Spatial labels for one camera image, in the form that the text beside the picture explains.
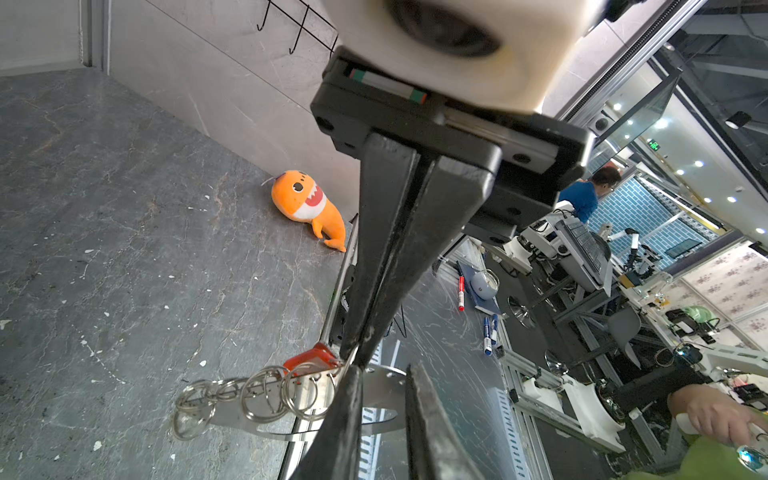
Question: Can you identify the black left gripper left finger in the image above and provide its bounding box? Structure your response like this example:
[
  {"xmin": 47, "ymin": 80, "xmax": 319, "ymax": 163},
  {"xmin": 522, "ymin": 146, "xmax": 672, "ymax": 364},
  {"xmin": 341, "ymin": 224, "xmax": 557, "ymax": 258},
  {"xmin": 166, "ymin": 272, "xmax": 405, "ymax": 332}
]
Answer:
[{"xmin": 291, "ymin": 365, "xmax": 363, "ymax": 480}]

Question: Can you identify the operator bare hand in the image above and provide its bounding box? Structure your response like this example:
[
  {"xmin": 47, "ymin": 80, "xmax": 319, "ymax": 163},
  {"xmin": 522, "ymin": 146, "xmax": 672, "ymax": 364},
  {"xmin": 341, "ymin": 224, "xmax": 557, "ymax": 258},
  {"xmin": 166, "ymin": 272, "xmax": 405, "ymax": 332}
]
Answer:
[{"xmin": 667, "ymin": 384, "xmax": 767, "ymax": 446}]

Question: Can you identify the blue marker pen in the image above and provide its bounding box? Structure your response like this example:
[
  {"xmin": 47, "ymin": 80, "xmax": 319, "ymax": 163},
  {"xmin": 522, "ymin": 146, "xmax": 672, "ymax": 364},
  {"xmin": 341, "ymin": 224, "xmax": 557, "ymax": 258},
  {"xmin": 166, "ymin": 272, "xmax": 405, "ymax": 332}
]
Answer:
[{"xmin": 483, "ymin": 317, "xmax": 493, "ymax": 356}]

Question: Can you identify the red marker pen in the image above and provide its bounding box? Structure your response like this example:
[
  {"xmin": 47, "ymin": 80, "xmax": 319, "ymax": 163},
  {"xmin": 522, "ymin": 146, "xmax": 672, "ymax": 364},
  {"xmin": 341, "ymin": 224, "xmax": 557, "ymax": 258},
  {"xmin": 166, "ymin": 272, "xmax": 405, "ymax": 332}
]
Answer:
[{"xmin": 458, "ymin": 275, "xmax": 466, "ymax": 312}]

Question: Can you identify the orange round toy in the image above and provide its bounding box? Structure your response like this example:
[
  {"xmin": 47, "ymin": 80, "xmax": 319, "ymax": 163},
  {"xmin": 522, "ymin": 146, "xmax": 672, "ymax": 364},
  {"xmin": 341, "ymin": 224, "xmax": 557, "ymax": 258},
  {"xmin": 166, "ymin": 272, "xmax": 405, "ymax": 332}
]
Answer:
[{"xmin": 271, "ymin": 170, "xmax": 346, "ymax": 253}]

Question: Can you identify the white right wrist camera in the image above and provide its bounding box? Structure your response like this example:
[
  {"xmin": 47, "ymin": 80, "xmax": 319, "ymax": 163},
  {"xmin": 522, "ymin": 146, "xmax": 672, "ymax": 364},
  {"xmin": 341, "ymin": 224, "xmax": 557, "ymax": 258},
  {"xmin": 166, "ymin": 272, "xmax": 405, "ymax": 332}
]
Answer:
[{"xmin": 323, "ymin": 0, "xmax": 606, "ymax": 113}]

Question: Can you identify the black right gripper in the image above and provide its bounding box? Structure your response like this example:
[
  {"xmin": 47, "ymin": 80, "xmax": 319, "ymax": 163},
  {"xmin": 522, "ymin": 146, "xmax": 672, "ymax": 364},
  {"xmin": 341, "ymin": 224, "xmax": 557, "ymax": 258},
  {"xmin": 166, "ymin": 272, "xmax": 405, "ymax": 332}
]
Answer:
[{"xmin": 311, "ymin": 47, "xmax": 594, "ymax": 367}]

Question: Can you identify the person in blue shirt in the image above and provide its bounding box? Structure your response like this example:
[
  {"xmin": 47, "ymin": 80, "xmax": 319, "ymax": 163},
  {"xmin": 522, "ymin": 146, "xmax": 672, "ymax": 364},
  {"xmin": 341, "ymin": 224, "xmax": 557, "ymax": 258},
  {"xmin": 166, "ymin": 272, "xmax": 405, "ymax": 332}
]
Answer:
[{"xmin": 558, "ymin": 166, "xmax": 622, "ymax": 223}]

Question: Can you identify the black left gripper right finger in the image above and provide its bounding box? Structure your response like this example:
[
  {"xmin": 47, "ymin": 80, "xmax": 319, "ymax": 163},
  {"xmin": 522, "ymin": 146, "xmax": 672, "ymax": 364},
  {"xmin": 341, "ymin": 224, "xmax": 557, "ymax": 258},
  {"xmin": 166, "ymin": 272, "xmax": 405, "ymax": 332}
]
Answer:
[{"xmin": 405, "ymin": 363, "xmax": 483, "ymax": 479}]

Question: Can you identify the black wire hook rack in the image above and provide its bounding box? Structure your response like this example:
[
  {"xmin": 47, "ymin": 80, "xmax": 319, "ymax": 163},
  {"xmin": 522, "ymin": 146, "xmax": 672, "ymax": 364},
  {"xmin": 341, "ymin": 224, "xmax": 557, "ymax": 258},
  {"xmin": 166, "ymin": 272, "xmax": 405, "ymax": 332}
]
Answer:
[{"xmin": 255, "ymin": 0, "xmax": 340, "ymax": 56}]

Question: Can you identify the red plastic key tag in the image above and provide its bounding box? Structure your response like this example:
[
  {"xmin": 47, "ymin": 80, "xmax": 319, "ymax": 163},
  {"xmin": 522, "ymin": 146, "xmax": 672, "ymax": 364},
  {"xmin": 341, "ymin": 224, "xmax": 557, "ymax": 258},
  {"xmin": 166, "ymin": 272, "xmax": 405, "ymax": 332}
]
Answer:
[{"xmin": 283, "ymin": 342, "xmax": 342, "ymax": 376}]

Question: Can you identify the black keyboard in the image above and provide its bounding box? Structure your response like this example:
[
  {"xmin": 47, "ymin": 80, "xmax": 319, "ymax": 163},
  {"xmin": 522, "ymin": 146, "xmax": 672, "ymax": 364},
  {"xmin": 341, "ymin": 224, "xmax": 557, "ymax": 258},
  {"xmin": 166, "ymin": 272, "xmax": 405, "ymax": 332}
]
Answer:
[{"xmin": 557, "ymin": 217, "xmax": 611, "ymax": 280}]

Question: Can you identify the computer monitor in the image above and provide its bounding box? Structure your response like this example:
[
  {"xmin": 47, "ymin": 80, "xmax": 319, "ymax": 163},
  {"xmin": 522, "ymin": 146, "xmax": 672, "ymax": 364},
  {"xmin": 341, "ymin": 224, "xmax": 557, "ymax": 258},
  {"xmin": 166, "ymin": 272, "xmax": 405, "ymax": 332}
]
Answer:
[{"xmin": 587, "ymin": 70, "xmax": 681, "ymax": 175}]

